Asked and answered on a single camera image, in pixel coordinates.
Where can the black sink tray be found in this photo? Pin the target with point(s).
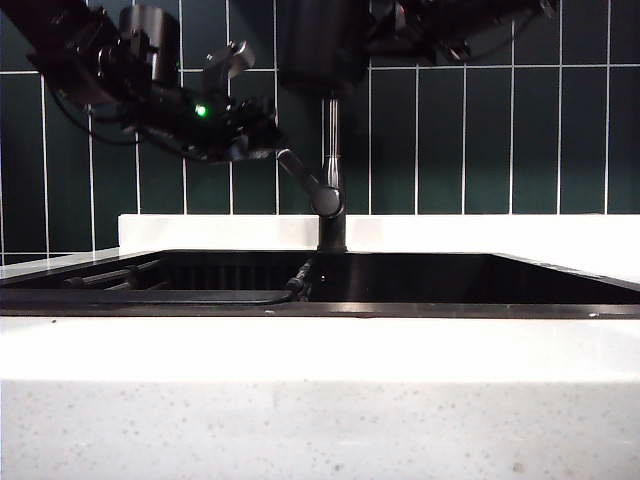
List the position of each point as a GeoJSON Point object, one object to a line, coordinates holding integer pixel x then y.
{"type": "Point", "coordinates": [150, 297]}

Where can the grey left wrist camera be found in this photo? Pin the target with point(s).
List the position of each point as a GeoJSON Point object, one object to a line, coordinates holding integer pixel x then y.
{"type": "Point", "coordinates": [227, 65]}

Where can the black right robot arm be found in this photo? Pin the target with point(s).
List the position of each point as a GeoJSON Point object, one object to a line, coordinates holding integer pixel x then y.
{"type": "Point", "coordinates": [500, 17]}

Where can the black kitchen sink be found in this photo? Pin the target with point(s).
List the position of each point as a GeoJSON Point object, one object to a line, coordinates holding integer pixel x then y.
{"type": "Point", "coordinates": [425, 285]}

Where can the black roll-up drain rack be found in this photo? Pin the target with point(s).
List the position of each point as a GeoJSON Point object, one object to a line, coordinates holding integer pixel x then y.
{"type": "Point", "coordinates": [115, 276]}

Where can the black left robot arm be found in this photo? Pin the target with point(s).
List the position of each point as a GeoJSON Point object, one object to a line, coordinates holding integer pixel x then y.
{"type": "Point", "coordinates": [85, 55]}

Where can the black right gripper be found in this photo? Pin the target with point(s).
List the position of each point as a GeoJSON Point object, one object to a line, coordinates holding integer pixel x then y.
{"type": "Point", "coordinates": [430, 30]}

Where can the black steel mug with logo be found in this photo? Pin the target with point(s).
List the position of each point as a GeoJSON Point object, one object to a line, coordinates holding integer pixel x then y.
{"type": "Point", "coordinates": [322, 45]}

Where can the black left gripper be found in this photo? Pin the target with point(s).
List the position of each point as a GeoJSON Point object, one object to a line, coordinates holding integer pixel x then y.
{"type": "Point", "coordinates": [195, 125]}

